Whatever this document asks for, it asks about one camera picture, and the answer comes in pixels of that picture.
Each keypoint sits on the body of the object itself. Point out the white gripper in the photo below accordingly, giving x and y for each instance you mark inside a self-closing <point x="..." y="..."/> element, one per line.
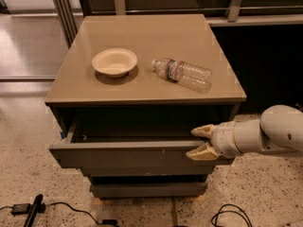
<point x="222" y="139"/>

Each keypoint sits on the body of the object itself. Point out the grey top drawer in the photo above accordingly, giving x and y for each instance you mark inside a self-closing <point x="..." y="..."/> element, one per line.
<point x="130" y="137"/>

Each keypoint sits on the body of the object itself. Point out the grey drawer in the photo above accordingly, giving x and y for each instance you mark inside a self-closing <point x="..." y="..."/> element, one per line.
<point x="147" y="190"/>
<point x="145" y="171"/>
<point x="130" y="137"/>

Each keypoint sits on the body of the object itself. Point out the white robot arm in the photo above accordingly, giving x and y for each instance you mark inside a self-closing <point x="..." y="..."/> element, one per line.
<point x="278" y="132"/>

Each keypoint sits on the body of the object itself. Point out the grey middle drawer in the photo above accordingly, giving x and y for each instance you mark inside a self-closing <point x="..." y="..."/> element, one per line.
<point x="145" y="171"/>

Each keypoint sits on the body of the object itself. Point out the grey drawer cabinet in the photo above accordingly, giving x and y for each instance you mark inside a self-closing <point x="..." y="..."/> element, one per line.
<point x="184" y="37"/>

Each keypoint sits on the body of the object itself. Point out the grey bottom drawer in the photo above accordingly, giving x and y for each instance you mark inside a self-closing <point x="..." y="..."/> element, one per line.
<point x="147" y="190"/>

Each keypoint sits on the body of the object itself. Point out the clear plastic water bottle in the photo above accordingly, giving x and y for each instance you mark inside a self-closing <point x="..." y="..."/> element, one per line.
<point x="182" y="73"/>

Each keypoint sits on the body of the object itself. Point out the white paper bowl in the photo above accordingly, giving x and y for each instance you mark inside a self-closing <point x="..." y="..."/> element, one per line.
<point x="115" y="62"/>

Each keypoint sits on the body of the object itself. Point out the black bar device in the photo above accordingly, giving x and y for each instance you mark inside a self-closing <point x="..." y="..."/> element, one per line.
<point x="37" y="207"/>

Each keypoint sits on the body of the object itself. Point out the black power adapter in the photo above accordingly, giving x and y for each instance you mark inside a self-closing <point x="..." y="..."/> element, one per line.
<point x="20" y="209"/>

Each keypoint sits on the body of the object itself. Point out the metal railing frame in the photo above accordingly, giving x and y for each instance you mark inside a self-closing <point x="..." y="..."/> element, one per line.
<point x="217" y="12"/>

